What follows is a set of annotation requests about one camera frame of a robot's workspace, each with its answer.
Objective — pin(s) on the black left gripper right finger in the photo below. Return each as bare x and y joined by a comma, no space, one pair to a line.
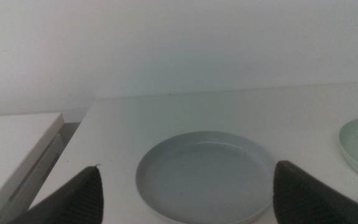
300,199

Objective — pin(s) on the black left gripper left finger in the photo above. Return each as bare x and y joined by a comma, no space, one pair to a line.
79,199

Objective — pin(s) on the grey shallow bowl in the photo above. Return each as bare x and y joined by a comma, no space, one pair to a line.
204,180

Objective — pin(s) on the white side table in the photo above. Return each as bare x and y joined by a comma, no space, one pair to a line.
8,146

